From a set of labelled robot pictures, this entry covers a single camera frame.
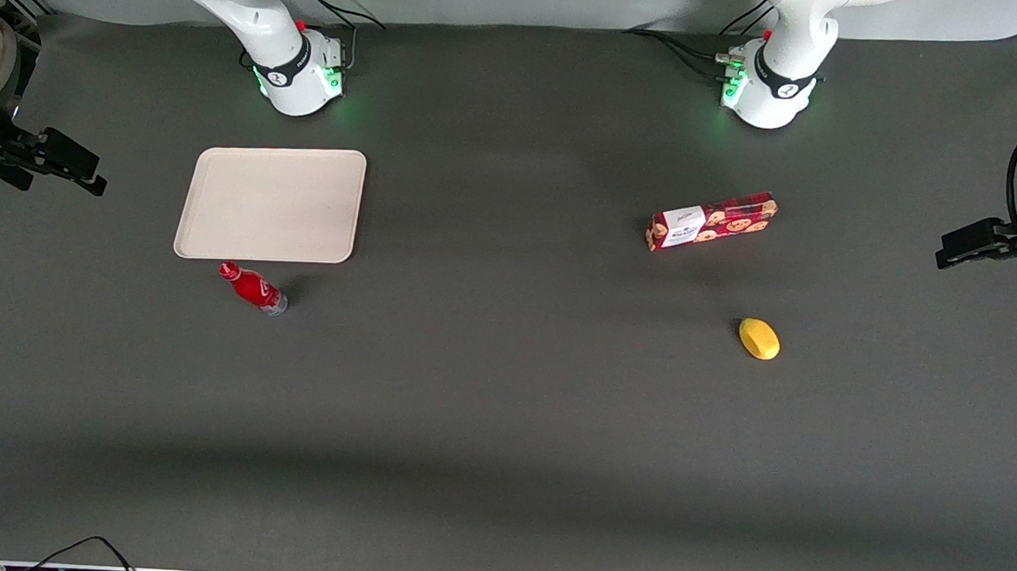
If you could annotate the yellow lemon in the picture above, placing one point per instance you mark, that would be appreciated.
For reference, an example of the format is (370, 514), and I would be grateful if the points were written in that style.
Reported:
(759, 339)

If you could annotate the black clamp mount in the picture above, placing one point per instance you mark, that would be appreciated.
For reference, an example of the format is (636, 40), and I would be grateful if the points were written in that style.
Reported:
(54, 159)
(981, 242)

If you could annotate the red tartan cookie box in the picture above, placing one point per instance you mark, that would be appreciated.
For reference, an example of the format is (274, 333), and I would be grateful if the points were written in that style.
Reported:
(721, 220)

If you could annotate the beige plastic tray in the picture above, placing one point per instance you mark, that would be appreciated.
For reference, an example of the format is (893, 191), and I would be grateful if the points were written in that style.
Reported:
(271, 205)

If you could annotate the red coke bottle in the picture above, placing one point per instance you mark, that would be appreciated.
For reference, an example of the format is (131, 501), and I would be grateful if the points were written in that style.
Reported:
(254, 289)

